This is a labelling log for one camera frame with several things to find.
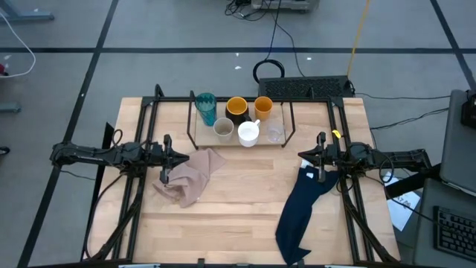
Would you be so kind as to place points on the beige ribbed cup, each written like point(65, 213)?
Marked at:
point(224, 128)

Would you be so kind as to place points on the black keyboard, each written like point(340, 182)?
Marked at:
point(455, 232)

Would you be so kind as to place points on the grey table foot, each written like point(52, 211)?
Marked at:
point(26, 15)

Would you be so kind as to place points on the wooden shelf black frame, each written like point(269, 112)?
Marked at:
point(201, 136)

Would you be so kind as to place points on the white paper sheet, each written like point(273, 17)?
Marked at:
point(403, 208)

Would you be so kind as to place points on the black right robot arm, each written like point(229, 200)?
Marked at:
point(394, 158)

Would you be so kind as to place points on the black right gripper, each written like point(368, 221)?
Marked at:
point(331, 155)

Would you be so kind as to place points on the teal faceted glass tumbler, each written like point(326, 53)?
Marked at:
point(206, 108)

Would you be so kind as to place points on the small clear glass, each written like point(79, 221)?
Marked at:
point(275, 133)

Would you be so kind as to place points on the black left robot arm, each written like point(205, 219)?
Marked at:
point(93, 154)

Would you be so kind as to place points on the black computer case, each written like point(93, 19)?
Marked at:
point(305, 87)

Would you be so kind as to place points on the grey equipment cart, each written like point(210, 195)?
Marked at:
point(282, 3)

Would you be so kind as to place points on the navy blue cloth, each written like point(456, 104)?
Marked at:
point(301, 212)

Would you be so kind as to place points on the large black round vase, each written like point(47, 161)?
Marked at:
point(238, 108)

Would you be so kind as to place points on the white ceramic mug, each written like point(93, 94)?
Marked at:
point(248, 134)

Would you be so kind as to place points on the black desk device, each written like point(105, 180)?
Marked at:
point(469, 109)

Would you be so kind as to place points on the beige pink cloth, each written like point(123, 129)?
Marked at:
point(189, 178)

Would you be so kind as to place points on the grey laptop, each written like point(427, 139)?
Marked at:
point(461, 156)

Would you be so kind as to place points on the yellow plastic cup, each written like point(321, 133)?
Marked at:
point(263, 106)

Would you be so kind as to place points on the grey desk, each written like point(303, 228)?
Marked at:
point(427, 242)

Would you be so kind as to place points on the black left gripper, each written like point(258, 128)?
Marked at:
point(160, 156)

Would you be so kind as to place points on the yellow tag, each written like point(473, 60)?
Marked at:
point(336, 134)

